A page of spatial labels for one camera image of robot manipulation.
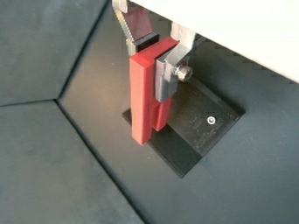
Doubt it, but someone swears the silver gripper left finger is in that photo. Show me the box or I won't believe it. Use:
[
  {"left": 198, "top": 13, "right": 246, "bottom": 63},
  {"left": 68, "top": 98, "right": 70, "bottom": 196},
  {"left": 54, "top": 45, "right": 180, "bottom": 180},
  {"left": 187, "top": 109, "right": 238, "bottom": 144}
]
[{"left": 112, "top": 0, "right": 136, "bottom": 55}]

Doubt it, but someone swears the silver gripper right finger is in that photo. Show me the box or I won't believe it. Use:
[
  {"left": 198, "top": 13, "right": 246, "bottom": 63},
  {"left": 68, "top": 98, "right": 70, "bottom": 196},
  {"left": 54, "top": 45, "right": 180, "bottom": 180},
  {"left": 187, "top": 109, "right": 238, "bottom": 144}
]
[{"left": 155, "top": 22, "right": 196, "bottom": 102}]

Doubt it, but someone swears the red double-square peg block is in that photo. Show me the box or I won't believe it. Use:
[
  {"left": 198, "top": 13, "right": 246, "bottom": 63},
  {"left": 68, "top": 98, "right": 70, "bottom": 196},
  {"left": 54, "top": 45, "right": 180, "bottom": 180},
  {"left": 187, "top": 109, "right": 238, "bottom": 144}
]
[{"left": 130, "top": 37, "right": 178, "bottom": 144}]

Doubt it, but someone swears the black curved holder stand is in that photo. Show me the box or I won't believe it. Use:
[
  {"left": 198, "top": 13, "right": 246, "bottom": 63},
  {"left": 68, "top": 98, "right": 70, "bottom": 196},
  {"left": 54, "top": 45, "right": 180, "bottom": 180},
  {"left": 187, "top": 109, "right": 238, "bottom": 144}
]
[{"left": 122, "top": 77, "right": 247, "bottom": 179}]

